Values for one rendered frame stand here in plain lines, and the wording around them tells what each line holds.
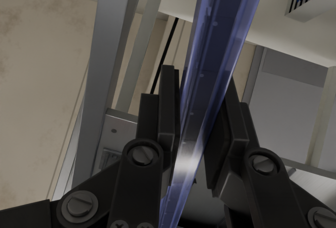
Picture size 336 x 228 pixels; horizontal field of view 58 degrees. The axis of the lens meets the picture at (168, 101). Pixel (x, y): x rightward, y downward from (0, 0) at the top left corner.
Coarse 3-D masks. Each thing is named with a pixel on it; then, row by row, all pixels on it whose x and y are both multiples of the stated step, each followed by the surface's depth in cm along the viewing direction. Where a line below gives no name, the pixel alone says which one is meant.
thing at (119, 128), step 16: (112, 112) 29; (112, 128) 30; (128, 128) 30; (112, 144) 32; (96, 160) 34; (288, 160) 32; (304, 176) 32; (320, 176) 32; (192, 192) 37; (208, 192) 36; (320, 192) 34; (192, 208) 39; (208, 208) 39; (192, 224) 42; (208, 224) 41; (224, 224) 41
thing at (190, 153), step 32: (224, 0) 7; (256, 0) 7; (192, 32) 9; (224, 32) 8; (192, 64) 9; (224, 64) 9; (192, 96) 10; (192, 128) 11; (192, 160) 13; (160, 224) 19
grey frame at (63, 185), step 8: (136, 0) 53; (80, 112) 51; (72, 136) 51; (72, 144) 51; (72, 152) 51; (64, 160) 51; (72, 160) 51; (64, 168) 50; (72, 168) 52; (64, 176) 50; (56, 184) 50; (64, 184) 50; (56, 192) 50; (64, 192) 51
